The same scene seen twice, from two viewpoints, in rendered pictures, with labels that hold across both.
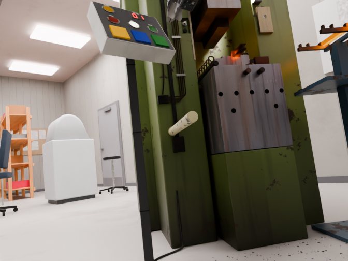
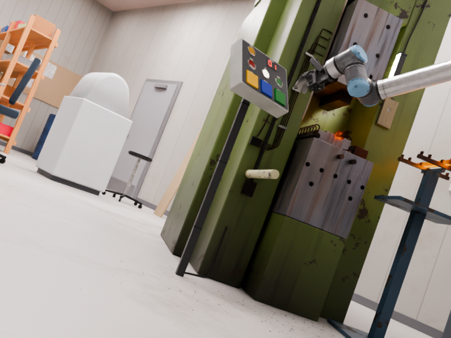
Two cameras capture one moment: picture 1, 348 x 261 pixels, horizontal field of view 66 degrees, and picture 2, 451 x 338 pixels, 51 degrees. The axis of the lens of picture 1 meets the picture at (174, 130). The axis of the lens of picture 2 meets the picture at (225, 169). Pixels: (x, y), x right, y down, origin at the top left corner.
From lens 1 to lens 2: 115 cm
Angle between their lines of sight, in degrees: 2
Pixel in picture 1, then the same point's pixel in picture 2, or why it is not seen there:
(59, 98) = (97, 31)
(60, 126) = (101, 86)
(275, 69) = (366, 166)
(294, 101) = (374, 202)
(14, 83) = not seen: outside the picture
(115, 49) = (242, 91)
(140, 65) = not seen: hidden behind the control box
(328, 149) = (407, 279)
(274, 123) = (340, 212)
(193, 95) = (284, 151)
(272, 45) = (382, 141)
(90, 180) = (103, 172)
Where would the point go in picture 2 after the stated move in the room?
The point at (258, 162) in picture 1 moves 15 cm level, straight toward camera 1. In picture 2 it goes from (309, 237) to (307, 237)
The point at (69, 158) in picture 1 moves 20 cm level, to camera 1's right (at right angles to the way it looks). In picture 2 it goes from (92, 131) to (109, 137)
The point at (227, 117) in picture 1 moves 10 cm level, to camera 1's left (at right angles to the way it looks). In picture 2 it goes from (303, 187) to (285, 180)
